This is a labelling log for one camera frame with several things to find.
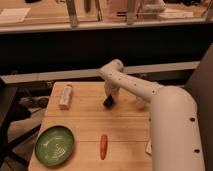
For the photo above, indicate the white tube bottle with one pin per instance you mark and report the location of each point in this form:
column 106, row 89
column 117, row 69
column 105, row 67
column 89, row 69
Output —
column 65, row 97

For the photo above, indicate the orange carrot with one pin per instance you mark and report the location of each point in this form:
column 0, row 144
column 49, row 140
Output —
column 103, row 146

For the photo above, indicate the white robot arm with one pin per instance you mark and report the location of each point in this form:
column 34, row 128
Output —
column 174, row 129

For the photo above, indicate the black chair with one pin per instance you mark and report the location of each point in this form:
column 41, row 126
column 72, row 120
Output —
column 8, row 101

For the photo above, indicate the black eraser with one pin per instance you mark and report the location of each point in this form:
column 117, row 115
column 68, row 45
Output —
column 108, row 102

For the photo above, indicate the white sponge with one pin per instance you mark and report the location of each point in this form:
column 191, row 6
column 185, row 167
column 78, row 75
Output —
column 148, row 148

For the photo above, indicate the white plastic cup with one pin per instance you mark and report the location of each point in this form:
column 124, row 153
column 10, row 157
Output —
column 141, row 104

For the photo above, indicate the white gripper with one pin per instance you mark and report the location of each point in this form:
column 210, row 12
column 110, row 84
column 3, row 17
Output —
column 112, row 90

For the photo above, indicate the wooden board table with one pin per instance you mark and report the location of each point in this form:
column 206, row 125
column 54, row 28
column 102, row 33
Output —
column 126, row 126

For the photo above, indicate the green plate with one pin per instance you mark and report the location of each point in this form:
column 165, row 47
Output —
column 54, row 146

